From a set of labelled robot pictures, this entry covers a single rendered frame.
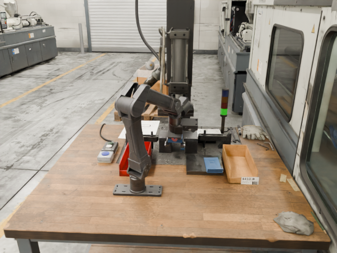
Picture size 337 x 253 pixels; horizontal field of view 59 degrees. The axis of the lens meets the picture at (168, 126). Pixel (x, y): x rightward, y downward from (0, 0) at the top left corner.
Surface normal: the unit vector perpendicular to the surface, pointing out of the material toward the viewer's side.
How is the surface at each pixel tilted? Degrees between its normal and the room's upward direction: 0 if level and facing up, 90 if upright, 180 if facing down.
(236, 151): 90
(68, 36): 90
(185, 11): 90
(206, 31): 90
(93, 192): 0
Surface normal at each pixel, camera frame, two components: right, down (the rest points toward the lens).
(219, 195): 0.00, -0.92
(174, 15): -0.05, 0.38
